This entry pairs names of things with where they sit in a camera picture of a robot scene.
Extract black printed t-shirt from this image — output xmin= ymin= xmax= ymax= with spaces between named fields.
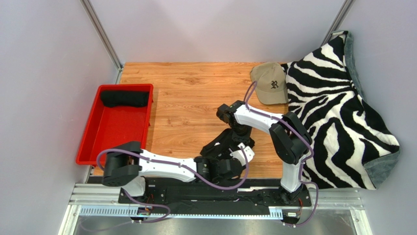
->
xmin=200 ymin=128 xmax=255 ymax=160

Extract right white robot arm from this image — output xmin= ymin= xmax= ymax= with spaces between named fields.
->
xmin=216 ymin=100 xmax=314 ymax=193

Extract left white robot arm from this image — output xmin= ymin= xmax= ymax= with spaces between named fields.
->
xmin=96 ymin=141 xmax=255 ymax=196

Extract beige baseball cap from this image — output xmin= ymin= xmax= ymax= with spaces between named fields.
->
xmin=250 ymin=62 xmax=288 ymax=105

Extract zebra print blanket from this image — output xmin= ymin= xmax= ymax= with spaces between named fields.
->
xmin=282 ymin=31 xmax=400 ymax=190

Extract red plastic tray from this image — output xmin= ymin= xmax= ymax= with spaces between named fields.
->
xmin=75 ymin=84 xmax=154 ymax=165

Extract rolled black t-shirt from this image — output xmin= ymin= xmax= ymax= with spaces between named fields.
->
xmin=99 ymin=90 xmax=149 ymax=108

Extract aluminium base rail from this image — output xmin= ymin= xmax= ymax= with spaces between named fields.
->
xmin=59 ymin=178 xmax=372 ymax=235

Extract right aluminium frame post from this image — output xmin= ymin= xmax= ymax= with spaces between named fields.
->
xmin=321 ymin=0 xmax=355 ymax=46

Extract aluminium frame post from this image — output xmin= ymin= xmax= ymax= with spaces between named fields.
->
xmin=321 ymin=0 xmax=355 ymax=46
xmin=80 ymin=0 xmax=123 ymax=71

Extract left aluminium frame post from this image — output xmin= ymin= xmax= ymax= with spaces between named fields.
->
xmin=80 ymin=0 xmax=123 ymax=71

